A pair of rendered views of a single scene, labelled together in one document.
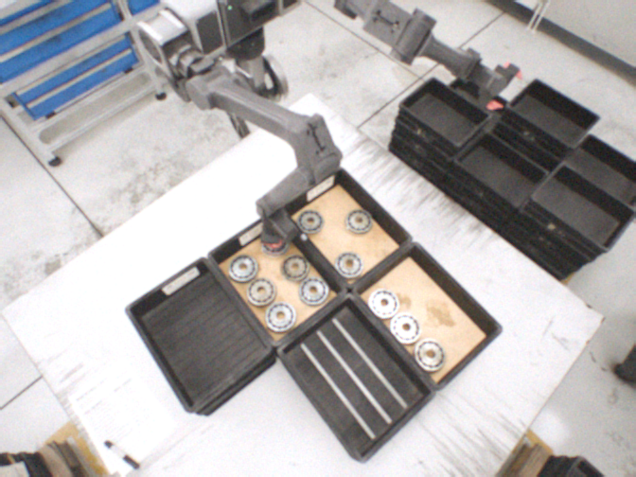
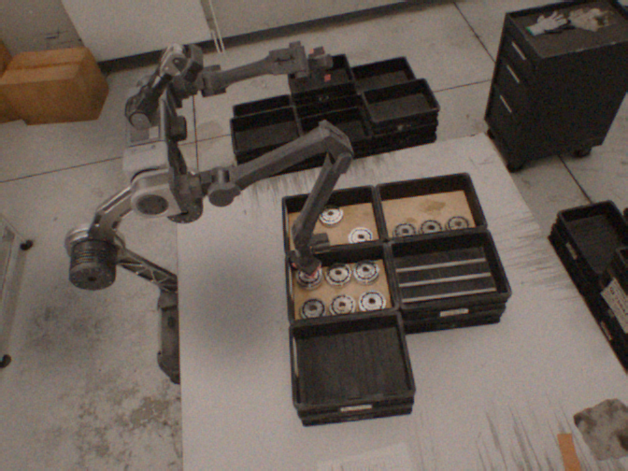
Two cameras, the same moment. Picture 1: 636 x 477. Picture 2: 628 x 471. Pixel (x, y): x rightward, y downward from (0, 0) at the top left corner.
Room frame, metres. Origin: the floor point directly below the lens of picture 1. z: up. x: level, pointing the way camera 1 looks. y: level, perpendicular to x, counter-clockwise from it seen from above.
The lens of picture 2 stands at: (-0.15, 0.88, 2.55)
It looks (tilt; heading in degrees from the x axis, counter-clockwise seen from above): 53 degrees down; 314
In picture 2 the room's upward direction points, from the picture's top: 10 degrees counter-clockwise
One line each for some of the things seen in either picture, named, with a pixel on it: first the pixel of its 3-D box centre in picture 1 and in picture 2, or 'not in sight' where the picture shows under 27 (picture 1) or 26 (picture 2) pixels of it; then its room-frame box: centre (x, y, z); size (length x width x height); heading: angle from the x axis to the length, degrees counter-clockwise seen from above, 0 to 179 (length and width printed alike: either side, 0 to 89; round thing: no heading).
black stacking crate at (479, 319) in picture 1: (421, 314); (428, 214); (0.39, -0.35, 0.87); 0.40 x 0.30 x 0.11; 41
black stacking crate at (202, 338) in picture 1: (202, 332); (349, 363); (0.30, 0.36, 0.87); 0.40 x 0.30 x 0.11; 41
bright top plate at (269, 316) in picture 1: (280, 316); (372, 302); (0.37, 0.11, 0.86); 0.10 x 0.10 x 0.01
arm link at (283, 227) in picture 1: (279, 218); (312, 239); (0.61, 0.12, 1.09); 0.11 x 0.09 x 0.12; 47
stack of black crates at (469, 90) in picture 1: (468, 114); (266, 126); (1.86, -0.91, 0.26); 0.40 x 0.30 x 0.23; 47
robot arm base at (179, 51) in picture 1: (188, 61); (189, 188); (0.85, 0.35, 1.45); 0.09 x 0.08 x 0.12; 137
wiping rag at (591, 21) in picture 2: not in sight; (592, 17); (0.29, -1.99, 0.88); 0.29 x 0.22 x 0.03; 47
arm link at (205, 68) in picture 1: (210, 83); (216, 186); (0.80, 0.29, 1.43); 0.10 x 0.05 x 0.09; 47
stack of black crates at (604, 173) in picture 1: (590, 187); (381, 95); (1.31, -1.49, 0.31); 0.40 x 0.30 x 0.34; 47
